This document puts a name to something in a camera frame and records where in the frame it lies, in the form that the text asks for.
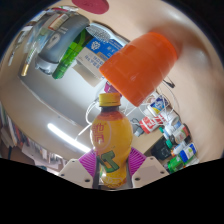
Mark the dark bottle with green cap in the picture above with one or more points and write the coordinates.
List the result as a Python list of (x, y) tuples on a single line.
[(180, 135)]

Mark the green glass bottle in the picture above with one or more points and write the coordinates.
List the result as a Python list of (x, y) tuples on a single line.
[(65, 63)]

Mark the yellow drink bottle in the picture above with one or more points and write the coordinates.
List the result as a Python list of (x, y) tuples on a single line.
[(111, 136)]

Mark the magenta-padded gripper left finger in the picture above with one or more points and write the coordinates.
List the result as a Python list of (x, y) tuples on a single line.
[(74, 172)]

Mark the red and white can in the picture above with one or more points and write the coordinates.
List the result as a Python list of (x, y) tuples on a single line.
[(151, 124)]

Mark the white pill bottle blue label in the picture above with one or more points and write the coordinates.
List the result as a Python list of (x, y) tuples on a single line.
[(157, 106)]

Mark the black box device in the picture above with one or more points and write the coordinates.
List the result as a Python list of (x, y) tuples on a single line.
[(161, 149)]

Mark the white and blue carton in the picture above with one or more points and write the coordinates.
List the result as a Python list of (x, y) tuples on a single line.
[(96, 53)]

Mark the orange plastic cup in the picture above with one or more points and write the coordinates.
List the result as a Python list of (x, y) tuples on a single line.
[(140, 66)]

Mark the flat round red coaster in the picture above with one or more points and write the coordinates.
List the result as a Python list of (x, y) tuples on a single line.
[(90, 6)]

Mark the gold-capped clear bottle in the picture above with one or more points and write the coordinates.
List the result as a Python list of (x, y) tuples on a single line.
[(26, 69)]

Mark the small magenta box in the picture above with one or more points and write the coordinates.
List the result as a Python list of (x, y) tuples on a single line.
[(110, 89)]

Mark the white led desk lamp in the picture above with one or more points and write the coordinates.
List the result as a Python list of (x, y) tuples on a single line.
[(66, 136)]

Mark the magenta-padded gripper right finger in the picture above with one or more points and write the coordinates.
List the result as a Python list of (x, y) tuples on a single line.
[(150, 170)]

